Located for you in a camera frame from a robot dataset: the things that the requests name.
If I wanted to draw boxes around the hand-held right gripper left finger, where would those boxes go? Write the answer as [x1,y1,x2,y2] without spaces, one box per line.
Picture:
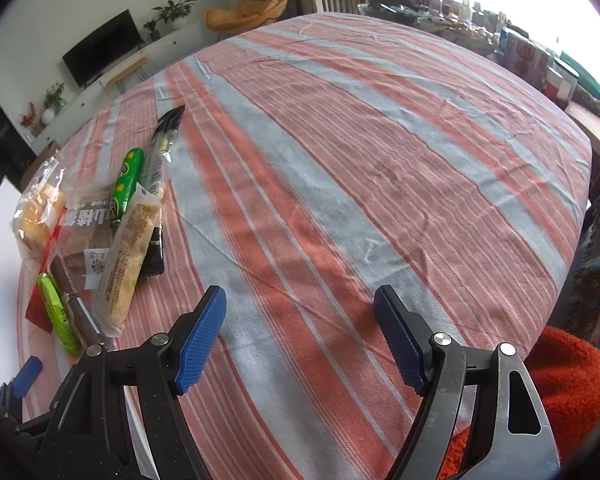
[40,285,227,480]

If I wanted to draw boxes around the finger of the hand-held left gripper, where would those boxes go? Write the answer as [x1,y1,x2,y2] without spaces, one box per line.
[0,356,51,436]

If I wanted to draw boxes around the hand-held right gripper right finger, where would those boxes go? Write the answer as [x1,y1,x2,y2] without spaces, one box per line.
[373,285,561,480]

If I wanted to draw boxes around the clear packet of brown strips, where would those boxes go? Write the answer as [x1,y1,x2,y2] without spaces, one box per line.
[57,185,118,291]

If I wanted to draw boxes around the clear bread bun packet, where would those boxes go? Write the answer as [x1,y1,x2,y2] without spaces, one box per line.
[12,156,67,260]

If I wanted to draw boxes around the green sausage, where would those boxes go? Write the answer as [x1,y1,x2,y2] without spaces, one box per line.
[109,147,146,223]

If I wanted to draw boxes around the long clear black-ended snack packet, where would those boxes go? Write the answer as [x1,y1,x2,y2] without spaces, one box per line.
[139,104,187,277]

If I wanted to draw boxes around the red snack packet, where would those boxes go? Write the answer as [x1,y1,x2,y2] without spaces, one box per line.
[24,220,63,333]

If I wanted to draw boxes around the flat green snack packet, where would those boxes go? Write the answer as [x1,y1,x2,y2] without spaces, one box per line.
[36,272,83,358]

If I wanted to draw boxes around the brown snack bar packet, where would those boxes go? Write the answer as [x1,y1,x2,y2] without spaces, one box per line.
[50,255,111,351]

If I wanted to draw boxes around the white board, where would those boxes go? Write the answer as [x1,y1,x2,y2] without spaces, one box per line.
[0,175,46,411]

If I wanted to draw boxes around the cream cake packet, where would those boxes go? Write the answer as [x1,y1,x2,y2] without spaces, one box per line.
[91,182,163,338]

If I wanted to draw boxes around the red fluffy blanket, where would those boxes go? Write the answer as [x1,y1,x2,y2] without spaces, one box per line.
[445,325,600,480]

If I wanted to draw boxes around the red and grey striped tablecloth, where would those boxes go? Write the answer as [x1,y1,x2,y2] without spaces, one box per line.
[17,12,593,480]

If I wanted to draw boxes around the cardboard box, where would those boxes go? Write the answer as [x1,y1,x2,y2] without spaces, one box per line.
[20,140,62,191]

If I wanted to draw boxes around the red flowers in vase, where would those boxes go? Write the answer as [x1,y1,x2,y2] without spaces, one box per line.
[20,101,40,133]

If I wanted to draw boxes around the green plant in white vase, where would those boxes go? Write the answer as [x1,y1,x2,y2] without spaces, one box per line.
[41,82,68,126]

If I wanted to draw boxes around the small wooden side table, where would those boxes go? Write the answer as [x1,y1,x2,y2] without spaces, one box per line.
[101,55,151,96]

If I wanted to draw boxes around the white television cabinet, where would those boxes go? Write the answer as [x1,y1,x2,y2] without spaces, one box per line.
[30,22,203,136]

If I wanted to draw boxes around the black television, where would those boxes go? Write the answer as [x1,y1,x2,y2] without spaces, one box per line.
[61,9,145,88]

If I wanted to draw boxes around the red printed box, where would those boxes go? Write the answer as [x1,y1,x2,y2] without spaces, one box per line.
[500,25,581,106]

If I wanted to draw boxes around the green cloth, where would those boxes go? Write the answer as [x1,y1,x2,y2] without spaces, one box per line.
[560,50,600,111]

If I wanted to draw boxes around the cluttered low table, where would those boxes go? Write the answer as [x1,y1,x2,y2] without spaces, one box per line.
[357,0,511,58]

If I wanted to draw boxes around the large leafy potted plant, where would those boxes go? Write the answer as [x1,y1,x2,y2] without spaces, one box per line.
[152,0,198,31]

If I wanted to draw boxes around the orange lounge chair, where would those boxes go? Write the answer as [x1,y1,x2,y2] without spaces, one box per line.
[204,0,298,33]

